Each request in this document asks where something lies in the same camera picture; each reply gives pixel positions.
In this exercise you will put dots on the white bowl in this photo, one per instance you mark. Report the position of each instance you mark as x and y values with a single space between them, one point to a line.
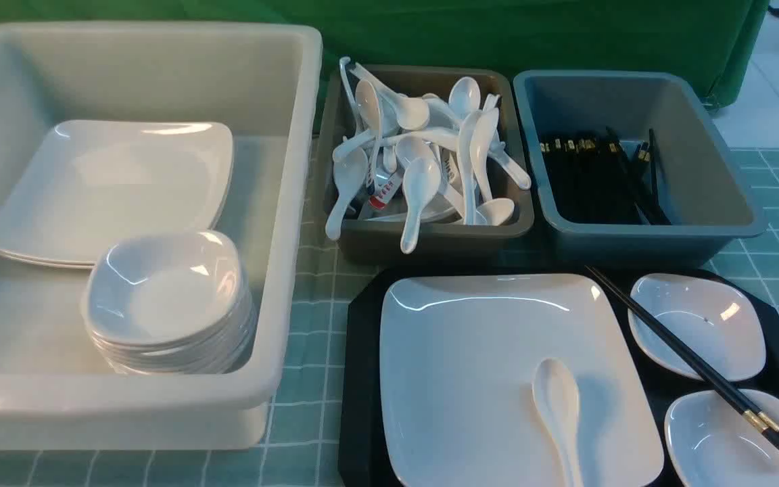
718 322
710 445

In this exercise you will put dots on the white soup spoon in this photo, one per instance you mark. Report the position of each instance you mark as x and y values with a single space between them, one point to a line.
556 396

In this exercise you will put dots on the stack of white bowls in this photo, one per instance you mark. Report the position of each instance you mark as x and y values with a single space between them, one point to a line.
170 303

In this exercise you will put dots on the brown spoon bin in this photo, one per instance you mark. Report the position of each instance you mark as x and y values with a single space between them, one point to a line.
378 243

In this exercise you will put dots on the blue-grey chopstick bin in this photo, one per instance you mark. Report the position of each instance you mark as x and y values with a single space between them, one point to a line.
700 189

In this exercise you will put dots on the green checkered tablecloth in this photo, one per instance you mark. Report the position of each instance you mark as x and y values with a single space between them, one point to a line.
300 444

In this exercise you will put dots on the large white plastic tub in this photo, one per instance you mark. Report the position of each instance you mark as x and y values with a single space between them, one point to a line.
56 390

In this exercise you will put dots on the pile of white spoons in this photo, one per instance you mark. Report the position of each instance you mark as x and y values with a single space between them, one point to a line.
419 159

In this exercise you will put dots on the bundle of black chopsticks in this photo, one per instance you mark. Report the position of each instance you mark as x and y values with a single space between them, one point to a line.
594 181

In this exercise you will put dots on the large white square plate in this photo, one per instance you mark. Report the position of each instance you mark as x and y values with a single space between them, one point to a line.
457 356

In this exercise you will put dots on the stack of white plates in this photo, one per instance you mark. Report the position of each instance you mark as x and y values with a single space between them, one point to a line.
93 183

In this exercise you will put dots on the green backdrop cloth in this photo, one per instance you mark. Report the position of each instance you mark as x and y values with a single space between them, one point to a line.
706 43

